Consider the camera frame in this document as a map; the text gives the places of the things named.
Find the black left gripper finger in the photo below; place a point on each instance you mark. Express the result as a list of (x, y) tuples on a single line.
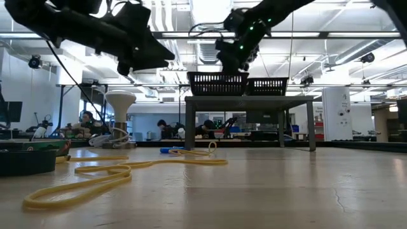
[(124, 68), (149, 54)]

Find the dark green tray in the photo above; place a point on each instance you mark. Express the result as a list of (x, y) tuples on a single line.
[(28, 163)]

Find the black background robot arm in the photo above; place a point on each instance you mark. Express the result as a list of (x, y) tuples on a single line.
[(229, 122)]

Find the white mushroom lamp wooden base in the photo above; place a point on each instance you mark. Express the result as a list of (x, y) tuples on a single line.
[(121, 101)]

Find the red shelf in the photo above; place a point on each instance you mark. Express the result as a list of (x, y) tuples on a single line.
[(319, 127)]

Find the blue storage bin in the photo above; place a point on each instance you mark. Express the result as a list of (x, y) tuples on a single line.
[(235, 129), (295, 128)]

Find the black overhead light bar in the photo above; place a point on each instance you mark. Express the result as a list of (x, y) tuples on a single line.
[(324, 34)]

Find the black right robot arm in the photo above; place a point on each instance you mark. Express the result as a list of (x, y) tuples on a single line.
[(280, 9)]

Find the grey perforated metal riser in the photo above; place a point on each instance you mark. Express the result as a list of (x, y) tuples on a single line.
[(241, 103)]

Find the black plastic basket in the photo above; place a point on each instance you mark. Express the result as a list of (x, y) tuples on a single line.
[(216, 84), (270, 87)]

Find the person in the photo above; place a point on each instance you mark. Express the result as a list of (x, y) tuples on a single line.
[(87, 122), (208, 127), (163, 128)]

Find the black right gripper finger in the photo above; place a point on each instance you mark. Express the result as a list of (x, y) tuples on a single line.
[(230, 66)]

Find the blue spiral coil wristband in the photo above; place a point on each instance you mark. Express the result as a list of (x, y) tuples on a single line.
[(168, 149)]

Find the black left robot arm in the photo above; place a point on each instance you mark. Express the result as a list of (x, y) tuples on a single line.
[(47, 19)]

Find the green yellow crayon box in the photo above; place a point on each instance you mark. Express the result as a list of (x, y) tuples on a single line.
[(38, 145)]

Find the silver ceiling air duct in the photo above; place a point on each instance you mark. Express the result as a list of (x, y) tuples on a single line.
[(206, 51)]

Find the white round pillar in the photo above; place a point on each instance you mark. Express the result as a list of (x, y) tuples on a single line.
[(337, 111)]

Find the black computer monitor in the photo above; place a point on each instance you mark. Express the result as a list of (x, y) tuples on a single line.
[(14, 111)]

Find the black ceiling spotlight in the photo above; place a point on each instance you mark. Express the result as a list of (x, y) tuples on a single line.
[(306, 80), (34, 62), (367, 58)]

